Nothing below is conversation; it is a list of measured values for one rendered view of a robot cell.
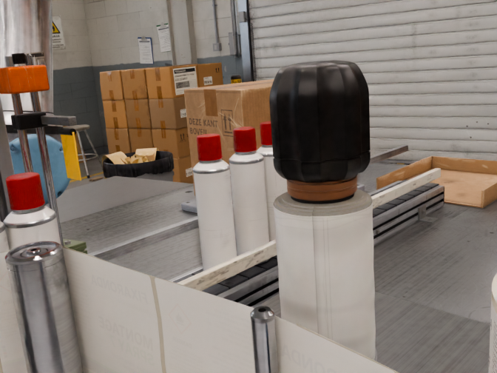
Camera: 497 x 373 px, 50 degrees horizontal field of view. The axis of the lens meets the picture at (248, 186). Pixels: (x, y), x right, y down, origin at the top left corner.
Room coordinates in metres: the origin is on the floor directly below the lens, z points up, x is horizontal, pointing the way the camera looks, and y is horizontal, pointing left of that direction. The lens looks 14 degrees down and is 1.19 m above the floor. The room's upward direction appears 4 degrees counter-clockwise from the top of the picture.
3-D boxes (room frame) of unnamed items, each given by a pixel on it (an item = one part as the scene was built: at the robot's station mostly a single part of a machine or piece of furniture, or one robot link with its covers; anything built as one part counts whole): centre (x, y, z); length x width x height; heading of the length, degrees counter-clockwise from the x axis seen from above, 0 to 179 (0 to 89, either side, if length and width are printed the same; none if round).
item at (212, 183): (0.73, 0.05, 0.98); 0.05 x 0.05 x 0.20
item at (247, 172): (0.77, 0.00, 0.98); 0.05 x 0.05 x 0.20
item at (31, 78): (0.61, 0.23, 1.05); 0.10 x 0.04 x 0.33; 45
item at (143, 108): (5.03, 0.60, 0.57); 1.20 x 0.85 x 1.14; 146
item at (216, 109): (1.30, -0.05, 0.99); 0.30 x 0.24 x 0.27; 125
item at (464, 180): (1.29, -0.51, 0.85); 0.30 x 0.26 x 0.04; 135
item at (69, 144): (0.60, 0.20, 1.09); 0.03 x 0.01 x 0.06; 45
